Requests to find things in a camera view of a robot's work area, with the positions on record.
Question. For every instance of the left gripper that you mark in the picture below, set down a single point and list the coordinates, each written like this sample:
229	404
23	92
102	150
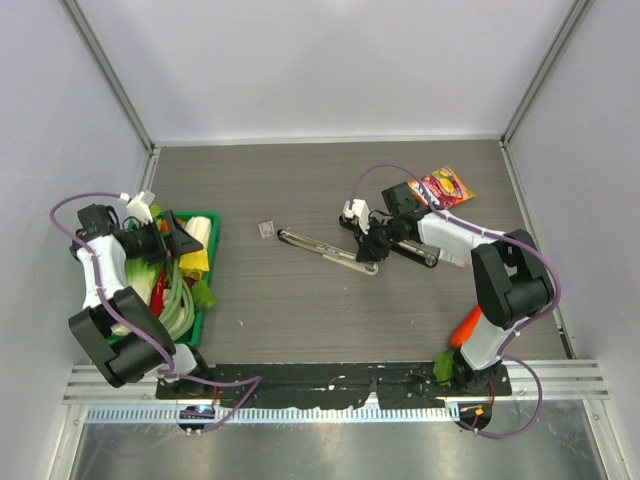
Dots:
177	241

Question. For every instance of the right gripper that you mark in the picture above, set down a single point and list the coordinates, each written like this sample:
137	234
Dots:
368	252

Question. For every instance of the red white staple box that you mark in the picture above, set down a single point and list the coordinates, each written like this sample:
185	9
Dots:
266	229

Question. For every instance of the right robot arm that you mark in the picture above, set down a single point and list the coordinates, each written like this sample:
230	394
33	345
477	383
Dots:
511	279

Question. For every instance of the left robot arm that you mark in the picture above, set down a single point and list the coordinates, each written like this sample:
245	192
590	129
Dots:
116	328

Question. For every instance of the yellow white toy cabbage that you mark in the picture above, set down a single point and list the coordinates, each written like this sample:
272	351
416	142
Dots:
195	264

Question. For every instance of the green plastic tray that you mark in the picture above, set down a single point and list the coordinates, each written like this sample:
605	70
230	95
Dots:
184	324

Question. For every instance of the green toy leaf sprig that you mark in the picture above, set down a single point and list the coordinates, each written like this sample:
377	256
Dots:
202	296

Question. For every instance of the red toy chili pepper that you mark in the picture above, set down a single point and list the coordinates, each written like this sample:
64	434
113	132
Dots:
156	300

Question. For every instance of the orange candy bag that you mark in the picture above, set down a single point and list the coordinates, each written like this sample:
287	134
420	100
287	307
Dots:
443	187

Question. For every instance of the orange toy carrot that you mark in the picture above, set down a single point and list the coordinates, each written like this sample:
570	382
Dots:
465	329

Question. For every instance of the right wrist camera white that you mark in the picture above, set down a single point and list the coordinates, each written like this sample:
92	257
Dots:
355	215

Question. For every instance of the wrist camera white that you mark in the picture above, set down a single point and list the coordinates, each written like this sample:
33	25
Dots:
139	205
355	215

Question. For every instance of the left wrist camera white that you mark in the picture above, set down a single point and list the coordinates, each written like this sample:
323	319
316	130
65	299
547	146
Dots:
139	205

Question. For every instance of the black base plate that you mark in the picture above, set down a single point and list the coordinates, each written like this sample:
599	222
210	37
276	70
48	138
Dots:
339	386

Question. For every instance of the white slotted cable duct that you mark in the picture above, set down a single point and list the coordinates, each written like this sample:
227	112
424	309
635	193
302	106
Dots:
187	415

